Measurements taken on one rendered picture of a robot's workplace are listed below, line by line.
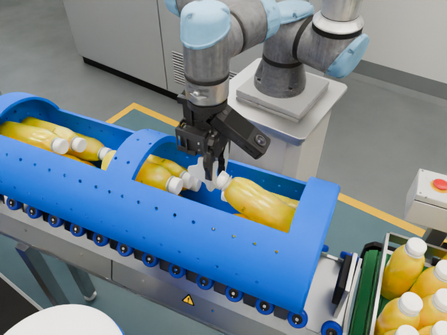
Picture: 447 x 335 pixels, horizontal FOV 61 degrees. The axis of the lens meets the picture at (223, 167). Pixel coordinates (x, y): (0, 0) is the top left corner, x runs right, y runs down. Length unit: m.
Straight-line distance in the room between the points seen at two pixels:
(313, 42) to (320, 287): 0.59
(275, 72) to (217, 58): 0.49
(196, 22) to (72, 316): 0.61
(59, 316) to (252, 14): 0.68
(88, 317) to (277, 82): 0.73
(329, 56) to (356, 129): 2.11
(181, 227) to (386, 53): 3.01
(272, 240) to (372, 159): 2.14
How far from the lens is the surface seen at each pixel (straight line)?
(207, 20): 0.58
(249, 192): 0.77
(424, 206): 1.06
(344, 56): 0.95
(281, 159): 1.11
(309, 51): 0.99
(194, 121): 0.70
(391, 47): 3.56
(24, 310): 2.01
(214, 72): 0.61
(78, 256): 1.17
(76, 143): 1.09
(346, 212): 2.42
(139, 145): 0.86
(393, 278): 1.00
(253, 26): 0.65
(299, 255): 0.72
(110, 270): 1.11
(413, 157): 2.95
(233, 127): 0.67
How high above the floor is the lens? 1.78
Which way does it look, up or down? 44 degrees down
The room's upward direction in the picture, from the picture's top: straight up
